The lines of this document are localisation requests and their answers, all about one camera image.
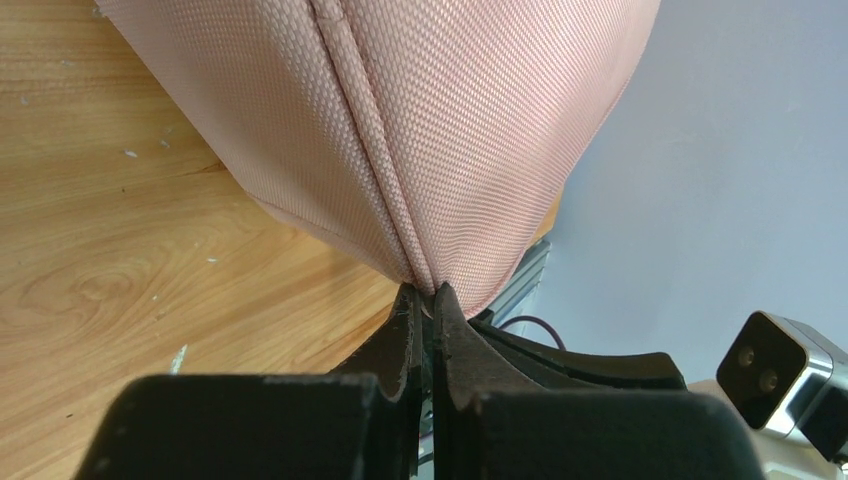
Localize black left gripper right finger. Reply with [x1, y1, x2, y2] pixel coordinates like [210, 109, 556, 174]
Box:
[432, 285, 763, 479]

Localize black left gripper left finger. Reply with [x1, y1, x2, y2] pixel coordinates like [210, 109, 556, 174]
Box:
[76, 285, 422, 479]

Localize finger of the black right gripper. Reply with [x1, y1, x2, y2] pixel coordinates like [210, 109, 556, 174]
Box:
[469, 319, 686, 390]

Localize pink medicine kit case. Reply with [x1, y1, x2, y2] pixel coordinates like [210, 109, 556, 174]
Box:
[99, 0, 659, 316]

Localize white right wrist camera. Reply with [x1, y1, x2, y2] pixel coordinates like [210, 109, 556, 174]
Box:
[716, 311, 847, 464]

